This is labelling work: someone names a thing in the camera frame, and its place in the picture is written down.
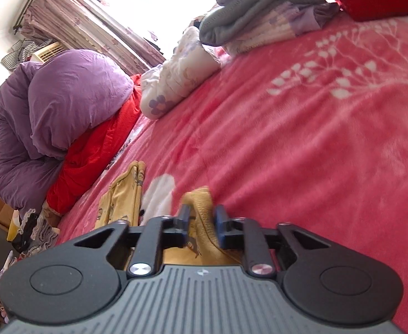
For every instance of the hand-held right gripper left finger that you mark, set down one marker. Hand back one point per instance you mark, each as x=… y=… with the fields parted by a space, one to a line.
x=185 y=224

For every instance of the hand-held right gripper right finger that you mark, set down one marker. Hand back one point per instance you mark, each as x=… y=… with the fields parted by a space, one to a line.
x=220 y=223

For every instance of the yellow car-print pants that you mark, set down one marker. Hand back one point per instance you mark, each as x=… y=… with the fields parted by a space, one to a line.
x=202 y=208

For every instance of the yellow car-print shirt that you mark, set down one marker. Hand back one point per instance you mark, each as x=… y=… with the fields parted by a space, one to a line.
x=124 y=195

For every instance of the pink floral blanket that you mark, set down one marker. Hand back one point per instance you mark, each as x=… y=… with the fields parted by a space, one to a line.
x=294 y=146

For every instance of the red quilt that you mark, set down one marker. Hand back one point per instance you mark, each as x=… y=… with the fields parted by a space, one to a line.
x=96 y=156

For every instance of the tan plush toy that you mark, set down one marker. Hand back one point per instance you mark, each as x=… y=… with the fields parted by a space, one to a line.
x=52 y=215

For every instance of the white floral padded garment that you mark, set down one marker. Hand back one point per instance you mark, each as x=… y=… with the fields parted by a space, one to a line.
x=179 y=76

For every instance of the purple duvet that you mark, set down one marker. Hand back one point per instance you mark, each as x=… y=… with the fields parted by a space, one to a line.
x=71 y=111

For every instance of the small yellow item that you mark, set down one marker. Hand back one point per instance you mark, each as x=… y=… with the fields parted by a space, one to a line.
x=13 y=226

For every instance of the lavender printed garment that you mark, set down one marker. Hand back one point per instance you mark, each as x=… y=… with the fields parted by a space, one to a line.
x=277 y=34

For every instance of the white slatted box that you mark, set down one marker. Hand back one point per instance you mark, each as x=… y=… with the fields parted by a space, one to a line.
x=47 y=53

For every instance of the grey fleece garment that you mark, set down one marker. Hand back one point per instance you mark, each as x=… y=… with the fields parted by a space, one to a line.
x=256 y=3

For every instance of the pinkish pleated curtain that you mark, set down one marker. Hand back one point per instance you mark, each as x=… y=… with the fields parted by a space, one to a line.
x=85 y=17

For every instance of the checkered cloth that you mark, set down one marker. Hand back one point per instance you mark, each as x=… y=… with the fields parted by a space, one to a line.
x=16 y=55

